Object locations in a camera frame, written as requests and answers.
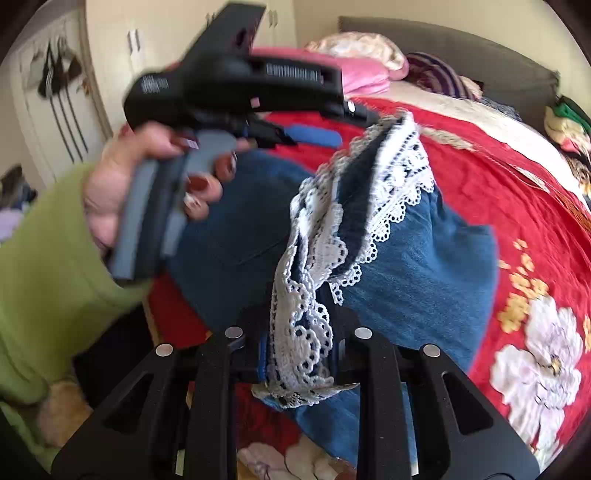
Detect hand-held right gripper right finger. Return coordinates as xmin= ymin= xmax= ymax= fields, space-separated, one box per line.
xmin=323 ymin=284 xmax=541 ymax=480

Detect person's left hand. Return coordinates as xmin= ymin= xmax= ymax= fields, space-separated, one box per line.
xmin=83 ymin=124 xmax=238 ymax=252

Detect cream floral pillow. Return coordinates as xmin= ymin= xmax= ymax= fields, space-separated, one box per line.
xmin=305 ymin=33 xmax=409 ymax=79

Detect hanging dark bags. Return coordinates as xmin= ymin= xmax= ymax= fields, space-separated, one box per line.
xmin=30 ymin=39 xmax=88 ymax=162

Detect dark and lilac clothes heap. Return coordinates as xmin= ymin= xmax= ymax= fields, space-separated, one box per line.
xmin=0 ymin=164 xmax=38 ymax=241

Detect cream wardrobe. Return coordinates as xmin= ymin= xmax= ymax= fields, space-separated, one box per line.
xmin=85 ymin=0 xmax=296 ymax=134

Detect blue denim pants lace trim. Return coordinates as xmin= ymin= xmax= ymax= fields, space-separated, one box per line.
xmin=168 ymin=111 xmax=499 ymax=462

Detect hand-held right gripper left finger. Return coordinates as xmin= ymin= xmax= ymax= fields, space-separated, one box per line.
xmin=51 ymin=314 xmax=273 ymax=480

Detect person's left forearm green sleeve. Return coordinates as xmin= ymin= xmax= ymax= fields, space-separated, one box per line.
xmin=0 ymin=161 xmax=153 ymax=472

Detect pile of folded clothes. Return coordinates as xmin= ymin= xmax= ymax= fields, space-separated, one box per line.
xmin=544 ymin=95 xmax=591 ymax=199

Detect grey padded headboard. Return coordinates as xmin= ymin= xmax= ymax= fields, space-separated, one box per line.
xmin=338 ymin=16 xmax=561 ymax=121

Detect dark blue patterned cloth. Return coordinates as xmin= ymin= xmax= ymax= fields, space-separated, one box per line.
xmin=480 ymin=97 xmax=522 ymax=121

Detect white door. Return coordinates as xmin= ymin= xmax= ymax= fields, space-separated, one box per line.
xmin=9 ymin=9 xmax=114 ymax=185

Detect pink quilt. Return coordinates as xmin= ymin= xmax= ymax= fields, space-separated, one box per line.
xmin=252 ymin=46 xmax=393 ymax=95

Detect tan fluffy object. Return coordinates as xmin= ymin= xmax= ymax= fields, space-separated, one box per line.
xmin=37 ymin=378 xmax=93 ymax=448

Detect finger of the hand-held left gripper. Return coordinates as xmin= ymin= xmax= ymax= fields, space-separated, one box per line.
xmin=247 ymin=54 xmax=382 ymax=127
xmin=245 ymin=115 xmax=342 ymax=149

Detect red floral blanket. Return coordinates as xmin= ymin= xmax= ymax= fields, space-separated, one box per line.
xmin=148 ymin=95 xmax=591 ymax=480

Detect purple striped cloth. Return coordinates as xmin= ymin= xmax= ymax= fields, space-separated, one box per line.
xmin=406 ymin=52 xmax=483 ymax=100

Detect cream bed sheet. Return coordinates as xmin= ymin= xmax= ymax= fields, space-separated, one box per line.
xmin=387 ymin=80 xmax=591 ymax=204

